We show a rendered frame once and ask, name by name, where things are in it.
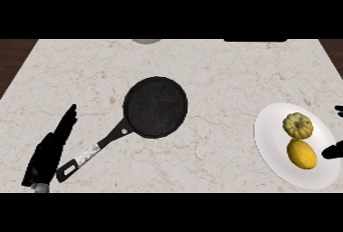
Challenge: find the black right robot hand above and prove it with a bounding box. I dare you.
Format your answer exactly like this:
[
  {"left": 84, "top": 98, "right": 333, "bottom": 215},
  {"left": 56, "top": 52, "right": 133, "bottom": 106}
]
[{"left": 321, "top": 105, "right": 343, "bottom": 160}]

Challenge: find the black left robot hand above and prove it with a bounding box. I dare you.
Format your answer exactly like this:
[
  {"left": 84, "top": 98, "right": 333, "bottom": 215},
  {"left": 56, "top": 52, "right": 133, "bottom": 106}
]
[{"left": 21, "top": 103, "right": 79, "bottom": 188}]

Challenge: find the yellow lemon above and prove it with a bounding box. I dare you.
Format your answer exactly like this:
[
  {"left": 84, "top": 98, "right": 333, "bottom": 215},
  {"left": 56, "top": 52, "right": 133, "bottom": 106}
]
[{"left": 286, "top": 139, "right": 320, "bottom": 170}]

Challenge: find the white plate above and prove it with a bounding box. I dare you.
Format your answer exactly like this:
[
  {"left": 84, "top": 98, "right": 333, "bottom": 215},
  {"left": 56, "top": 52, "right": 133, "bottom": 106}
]
[{"left": 253, "top": 101, "right": 342, "bottom": 191}]

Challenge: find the black frying pan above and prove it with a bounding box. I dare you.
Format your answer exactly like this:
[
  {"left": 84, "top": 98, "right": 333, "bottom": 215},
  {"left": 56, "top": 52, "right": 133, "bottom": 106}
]
[{"left": 55, "top": 76, "right": 189, "bottom": 183}]

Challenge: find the yellow ribbed squash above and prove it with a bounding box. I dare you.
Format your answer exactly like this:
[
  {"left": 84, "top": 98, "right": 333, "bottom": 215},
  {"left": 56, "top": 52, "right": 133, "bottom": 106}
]
[{"left": 281, "top": 111, "right": 315, "bottom": 140}]

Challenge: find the grey round object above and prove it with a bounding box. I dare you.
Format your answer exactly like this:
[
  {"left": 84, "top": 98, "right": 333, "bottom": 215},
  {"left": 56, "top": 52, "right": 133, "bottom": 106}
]
[{"left": 132, "top": 38, "right": 163, "bottom": 45}]

